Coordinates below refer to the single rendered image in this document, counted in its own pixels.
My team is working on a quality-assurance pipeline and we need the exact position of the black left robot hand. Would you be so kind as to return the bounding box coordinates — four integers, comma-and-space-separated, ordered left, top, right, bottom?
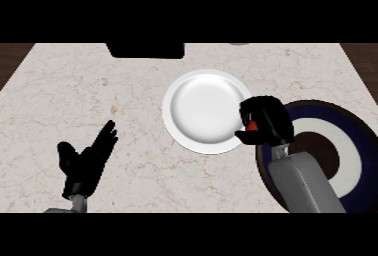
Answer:
56, 119, 119, 201

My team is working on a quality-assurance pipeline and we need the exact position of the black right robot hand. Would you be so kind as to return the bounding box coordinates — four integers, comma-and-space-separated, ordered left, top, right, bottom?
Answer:
233, 95, 295, 147

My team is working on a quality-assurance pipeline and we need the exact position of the navy and white ringed plate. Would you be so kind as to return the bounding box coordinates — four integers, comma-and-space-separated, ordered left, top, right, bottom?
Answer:
254, 99, 378, 214

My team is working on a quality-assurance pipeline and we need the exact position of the black appliance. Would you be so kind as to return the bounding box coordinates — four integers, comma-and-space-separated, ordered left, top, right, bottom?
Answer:
105, 43, 186, 61

